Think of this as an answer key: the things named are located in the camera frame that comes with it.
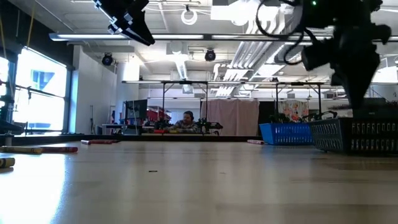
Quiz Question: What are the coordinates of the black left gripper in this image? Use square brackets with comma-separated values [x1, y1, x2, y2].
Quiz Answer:
[92, 0, 156, 47]

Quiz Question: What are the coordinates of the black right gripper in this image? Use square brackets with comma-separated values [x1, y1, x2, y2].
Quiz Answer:
[329, 24, 392, 109]

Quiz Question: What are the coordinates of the blue plastic basket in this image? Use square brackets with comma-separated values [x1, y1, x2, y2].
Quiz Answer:
[259, 123, 313, 146]

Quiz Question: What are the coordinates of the yellow crayon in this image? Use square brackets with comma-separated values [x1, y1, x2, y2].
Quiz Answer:
[0, 157, 16, 169]
[0, 146, 44, 155]

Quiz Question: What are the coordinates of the black equipment case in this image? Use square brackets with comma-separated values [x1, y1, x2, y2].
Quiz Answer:
[353, 98, 398, 121]

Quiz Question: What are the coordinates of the long ceiling light bar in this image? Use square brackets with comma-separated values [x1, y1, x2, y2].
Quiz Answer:
[49, 32, 398, 43]

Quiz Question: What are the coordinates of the black plastic basket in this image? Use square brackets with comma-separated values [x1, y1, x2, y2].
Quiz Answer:
[307, 117, 398, 157]

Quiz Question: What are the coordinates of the floral patterned cloth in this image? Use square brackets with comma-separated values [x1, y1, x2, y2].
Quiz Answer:
[278, 100, 310, 123]

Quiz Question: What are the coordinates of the black computer monitor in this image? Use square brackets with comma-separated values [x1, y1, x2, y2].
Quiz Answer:
[124, 98, 149, 121]

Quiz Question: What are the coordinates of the background desk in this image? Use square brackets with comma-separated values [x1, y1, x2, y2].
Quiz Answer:
[101, 123, 156, 135]

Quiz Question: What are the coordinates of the person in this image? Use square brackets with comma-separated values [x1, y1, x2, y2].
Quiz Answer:
[169, 110, 200, 134]

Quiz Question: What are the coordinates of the black slanted bar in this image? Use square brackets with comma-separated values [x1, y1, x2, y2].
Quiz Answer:
[14, 83, 67, 99]

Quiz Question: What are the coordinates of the beige curtain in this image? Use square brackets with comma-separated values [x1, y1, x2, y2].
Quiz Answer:
[200, 99, 261, 137]

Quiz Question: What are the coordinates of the window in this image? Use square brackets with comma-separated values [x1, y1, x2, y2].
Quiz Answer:
[0, 46, 68, 133]

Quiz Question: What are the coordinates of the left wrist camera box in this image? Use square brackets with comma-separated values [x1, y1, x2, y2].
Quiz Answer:
[106, 14, 127, 35]

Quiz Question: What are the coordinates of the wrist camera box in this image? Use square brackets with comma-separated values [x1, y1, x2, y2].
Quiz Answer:
[300, 39, 335, 72]
[106, 14, 127, 35]

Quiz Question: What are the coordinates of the black metal frame stand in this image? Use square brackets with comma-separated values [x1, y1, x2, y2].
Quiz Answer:
[275, 82, 323, 122]
[160, 80, 210, 135]

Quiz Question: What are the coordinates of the white hanging cable coil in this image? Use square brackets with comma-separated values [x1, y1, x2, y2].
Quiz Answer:
[180, 8, 199, 26]

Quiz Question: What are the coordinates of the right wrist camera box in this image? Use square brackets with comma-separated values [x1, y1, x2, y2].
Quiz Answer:
[300, 39, 335, 72]

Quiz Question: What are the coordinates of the black aluminium table frame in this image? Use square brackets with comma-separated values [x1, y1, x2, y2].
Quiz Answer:
[0, 133, 262, 146]

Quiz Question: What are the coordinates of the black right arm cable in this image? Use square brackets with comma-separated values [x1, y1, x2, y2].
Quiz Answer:
[254, 0, 308, 66]

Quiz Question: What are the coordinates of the yellow cable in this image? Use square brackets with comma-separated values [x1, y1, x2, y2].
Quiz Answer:
[26, 0, 35, 48]

